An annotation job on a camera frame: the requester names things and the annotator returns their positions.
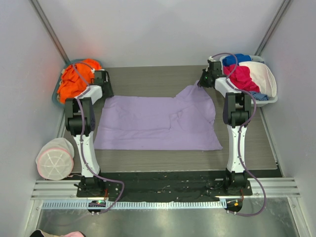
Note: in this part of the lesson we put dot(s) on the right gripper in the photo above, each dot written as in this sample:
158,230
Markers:
204,80

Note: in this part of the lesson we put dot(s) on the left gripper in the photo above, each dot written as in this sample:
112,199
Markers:
108,88

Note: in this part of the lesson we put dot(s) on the lavender t-shirt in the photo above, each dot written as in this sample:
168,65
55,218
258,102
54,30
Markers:
184,122

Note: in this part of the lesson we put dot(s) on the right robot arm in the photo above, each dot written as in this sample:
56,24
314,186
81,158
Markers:
237,111

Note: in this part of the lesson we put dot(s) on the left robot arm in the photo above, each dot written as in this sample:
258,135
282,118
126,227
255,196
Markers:
80,122

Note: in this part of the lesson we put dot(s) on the orange t-shirt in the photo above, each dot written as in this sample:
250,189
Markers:
75,78

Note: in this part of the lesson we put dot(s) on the pink t-shirt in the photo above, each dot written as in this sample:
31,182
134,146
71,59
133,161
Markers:
242,80

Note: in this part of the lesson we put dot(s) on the blue t-shirt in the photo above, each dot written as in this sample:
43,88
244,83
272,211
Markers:
233,59

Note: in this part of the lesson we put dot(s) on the teal laundry basket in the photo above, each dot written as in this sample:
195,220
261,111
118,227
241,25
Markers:
56,98

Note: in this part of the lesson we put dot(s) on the blue checked shirt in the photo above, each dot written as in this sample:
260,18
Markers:
259,96

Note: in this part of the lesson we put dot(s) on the white t-shirt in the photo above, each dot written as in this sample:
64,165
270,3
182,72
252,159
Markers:
262,76

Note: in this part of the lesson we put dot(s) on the white mesh hamper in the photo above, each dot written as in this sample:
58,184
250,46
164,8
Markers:
55,160

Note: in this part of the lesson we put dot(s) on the pink cloth at bottom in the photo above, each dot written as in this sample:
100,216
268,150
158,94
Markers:
41,233

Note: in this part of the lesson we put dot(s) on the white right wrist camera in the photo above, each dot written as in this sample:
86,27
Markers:
212,58

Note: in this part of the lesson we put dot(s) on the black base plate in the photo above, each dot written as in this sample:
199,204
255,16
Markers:
181,186

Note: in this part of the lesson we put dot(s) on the white slotted cable duct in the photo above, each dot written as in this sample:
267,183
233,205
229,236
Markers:
98,204

